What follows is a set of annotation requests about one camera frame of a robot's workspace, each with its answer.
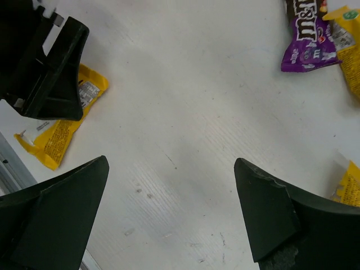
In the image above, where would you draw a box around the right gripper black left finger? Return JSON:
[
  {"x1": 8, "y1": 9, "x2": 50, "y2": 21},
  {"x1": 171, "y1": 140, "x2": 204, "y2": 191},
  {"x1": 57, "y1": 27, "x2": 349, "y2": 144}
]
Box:
[{"x1": 1, "y1": 156, "x2": 109, "y2": 269}]

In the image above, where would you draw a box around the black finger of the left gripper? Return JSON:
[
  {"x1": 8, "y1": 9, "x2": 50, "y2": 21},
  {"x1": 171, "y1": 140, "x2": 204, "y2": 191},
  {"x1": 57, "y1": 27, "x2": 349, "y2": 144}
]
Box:
[{"x1": 1, "y1": 1, "x2": 89, "y2": 120}]

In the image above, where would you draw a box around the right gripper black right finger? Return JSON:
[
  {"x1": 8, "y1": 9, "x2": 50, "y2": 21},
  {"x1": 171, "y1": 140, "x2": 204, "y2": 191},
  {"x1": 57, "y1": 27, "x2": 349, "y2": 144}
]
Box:
[{"x1": 234, "y1": 158, "x2": 359, "y2": 269}]

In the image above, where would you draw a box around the yellow candy packet front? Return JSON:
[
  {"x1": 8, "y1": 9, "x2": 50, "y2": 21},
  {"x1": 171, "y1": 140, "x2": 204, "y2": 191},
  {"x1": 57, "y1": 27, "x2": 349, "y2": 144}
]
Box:
[{"x1": 14, "y1": 64, "x2": 109, "y2": 170}]

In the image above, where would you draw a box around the purple candy packet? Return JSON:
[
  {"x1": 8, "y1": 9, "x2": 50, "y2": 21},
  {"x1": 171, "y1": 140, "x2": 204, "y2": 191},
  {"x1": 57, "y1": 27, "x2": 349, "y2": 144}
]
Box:
[{"x1": 281, "y1": 0, "x2": 340, "y2": 73}]

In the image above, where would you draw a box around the yellow M&M packet right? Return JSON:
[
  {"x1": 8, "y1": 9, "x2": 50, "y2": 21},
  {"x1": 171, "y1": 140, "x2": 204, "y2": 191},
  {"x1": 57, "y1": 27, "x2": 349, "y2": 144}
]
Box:
[{"x1": 323, "y1": 6, "x2": 359, "y2": 98}]

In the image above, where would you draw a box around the aluminium front rail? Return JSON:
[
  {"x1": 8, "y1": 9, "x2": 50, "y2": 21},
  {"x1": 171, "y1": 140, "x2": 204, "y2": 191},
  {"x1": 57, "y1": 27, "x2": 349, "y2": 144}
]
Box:
[{"x1": 0, "y1": 134, "x2": 37, "y2": 194}]

